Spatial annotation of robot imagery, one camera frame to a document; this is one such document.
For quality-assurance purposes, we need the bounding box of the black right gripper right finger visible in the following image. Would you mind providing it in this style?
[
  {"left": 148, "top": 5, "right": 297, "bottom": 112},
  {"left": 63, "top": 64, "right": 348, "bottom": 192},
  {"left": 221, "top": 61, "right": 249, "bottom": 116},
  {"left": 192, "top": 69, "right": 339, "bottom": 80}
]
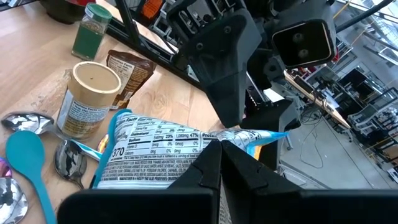
[{"left": 222, "top": 140, "right": 304, "bottom": 224}]

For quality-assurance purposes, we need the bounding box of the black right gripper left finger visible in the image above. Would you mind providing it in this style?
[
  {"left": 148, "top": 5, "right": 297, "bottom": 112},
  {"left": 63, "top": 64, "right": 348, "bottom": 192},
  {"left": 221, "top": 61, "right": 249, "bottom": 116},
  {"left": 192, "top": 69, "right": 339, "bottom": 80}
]
[{"left": 149, "top": 140, "right": 223, "bottom": 224}]

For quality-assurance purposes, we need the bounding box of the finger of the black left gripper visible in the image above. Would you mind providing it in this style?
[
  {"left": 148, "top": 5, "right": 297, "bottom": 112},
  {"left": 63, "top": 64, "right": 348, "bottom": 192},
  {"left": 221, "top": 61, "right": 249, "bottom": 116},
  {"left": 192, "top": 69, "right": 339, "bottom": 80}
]
[
  {"left": 185, "top": 7, "right": 262, "bottom": 129},
  {"left": 241, "top": 99, "right": 302, "bottom": 171}
]

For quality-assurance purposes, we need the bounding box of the blue ramen noodle pack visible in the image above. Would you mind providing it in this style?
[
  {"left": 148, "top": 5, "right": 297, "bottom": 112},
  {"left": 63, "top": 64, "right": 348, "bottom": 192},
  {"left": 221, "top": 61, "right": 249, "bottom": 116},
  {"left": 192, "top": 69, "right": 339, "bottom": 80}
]
[{"left": 90, "top": 108, "right": 289, "bottom": 224}]

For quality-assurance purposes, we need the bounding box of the brown spice pouch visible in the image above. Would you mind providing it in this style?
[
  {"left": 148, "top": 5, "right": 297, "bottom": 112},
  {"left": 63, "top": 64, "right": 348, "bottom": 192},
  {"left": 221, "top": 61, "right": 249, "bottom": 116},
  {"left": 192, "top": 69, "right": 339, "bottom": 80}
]
[{"left": 106, "top": 49, "right": 157, "bottom": 111}]

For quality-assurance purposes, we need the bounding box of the green lid spice jar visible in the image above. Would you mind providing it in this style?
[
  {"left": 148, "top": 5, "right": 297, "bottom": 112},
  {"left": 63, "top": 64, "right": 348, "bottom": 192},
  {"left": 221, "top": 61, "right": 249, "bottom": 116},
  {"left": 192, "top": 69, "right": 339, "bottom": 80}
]
[{"left": 71, "top": 2, "right": 113, "bottom": 62}]

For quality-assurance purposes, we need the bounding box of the furikake seasoning jar gold lid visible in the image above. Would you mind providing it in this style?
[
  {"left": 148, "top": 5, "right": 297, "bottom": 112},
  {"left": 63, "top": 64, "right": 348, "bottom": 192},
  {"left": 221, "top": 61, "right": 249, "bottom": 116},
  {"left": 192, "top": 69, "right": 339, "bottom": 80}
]
[{"left": 56, "top": 60, "right": 123, "bottom": 140}]

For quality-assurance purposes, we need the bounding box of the teal plastic spoon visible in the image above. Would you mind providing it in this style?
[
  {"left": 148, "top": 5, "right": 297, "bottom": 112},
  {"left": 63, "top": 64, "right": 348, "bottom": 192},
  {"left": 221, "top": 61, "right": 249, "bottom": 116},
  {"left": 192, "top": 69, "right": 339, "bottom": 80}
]
[{"left": 5, "top": 129, "right": 59, "bottom": 224}]

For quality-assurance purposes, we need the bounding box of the red and black bowl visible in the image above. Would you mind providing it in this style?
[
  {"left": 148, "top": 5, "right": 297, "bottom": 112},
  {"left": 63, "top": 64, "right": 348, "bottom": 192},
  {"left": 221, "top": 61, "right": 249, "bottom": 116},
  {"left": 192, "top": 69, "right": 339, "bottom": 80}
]
[{"left": 39, "top": 0, "right": 98, "bottom": 26}]

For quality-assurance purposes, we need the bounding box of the large silver spoon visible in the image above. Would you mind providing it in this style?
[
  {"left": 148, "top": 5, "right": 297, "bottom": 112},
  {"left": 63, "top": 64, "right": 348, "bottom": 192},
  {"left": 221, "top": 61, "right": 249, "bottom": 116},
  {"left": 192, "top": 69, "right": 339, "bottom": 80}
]
[{"left": 0, "top": 111, "right": 104, "bottom": 162}]

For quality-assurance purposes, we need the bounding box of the iridescent red spoon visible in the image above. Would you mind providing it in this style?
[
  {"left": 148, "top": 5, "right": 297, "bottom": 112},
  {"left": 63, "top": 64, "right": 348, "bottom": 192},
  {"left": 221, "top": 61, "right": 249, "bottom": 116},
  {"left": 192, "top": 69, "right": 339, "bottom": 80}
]
[{"left": 0, "top": 156, "right": 13, "bottom": 179}]

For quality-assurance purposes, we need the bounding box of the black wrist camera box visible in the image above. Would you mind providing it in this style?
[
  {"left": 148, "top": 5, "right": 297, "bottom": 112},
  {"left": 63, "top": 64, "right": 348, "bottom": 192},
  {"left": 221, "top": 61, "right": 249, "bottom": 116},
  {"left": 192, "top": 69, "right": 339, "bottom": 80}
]
[{"left": 271, "top": 18, "right": 337, "bottom": 70}]

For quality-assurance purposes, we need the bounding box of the silver spoon pale blue handle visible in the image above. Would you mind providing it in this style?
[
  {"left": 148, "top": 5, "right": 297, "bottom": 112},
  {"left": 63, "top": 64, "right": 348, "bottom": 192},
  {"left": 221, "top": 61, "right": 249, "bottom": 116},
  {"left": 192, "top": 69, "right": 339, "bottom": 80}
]
[{"left": 0, "top": 176, "right": 29, "bottom": 224}]

